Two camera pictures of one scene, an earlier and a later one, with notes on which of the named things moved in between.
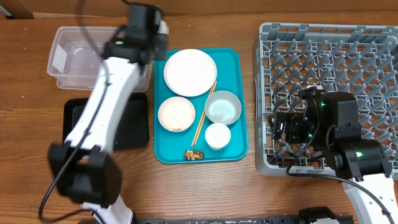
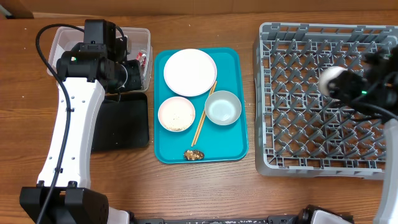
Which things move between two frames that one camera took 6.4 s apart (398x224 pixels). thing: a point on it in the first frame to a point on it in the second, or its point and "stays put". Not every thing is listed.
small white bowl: x=176 y=114 stays put
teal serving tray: x=199 y=111 stays put
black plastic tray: x=132 y=131 stays put
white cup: x=217 y=135 to x=326 y=74
